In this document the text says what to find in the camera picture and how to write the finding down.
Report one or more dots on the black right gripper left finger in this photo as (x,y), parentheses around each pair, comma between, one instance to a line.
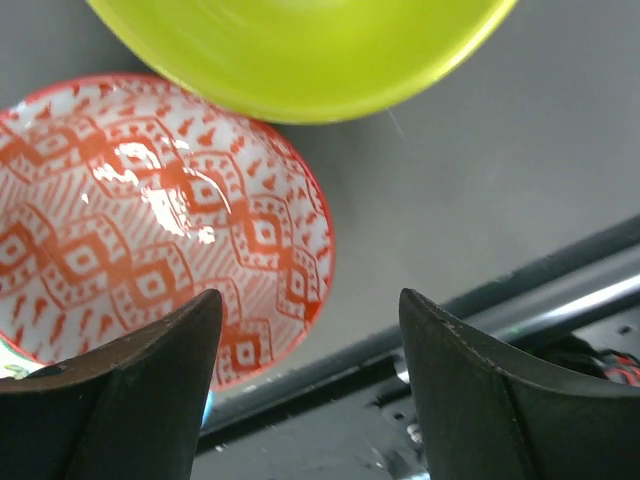
(130,409)

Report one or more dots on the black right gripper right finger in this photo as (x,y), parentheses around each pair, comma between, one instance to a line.
(488,410)

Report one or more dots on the red patterned small bowl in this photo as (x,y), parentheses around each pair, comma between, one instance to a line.
(124,196)

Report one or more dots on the lime green bowl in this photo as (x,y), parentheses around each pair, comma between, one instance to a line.
(303,62)

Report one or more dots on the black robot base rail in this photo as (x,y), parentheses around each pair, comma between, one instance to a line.
(353,416)

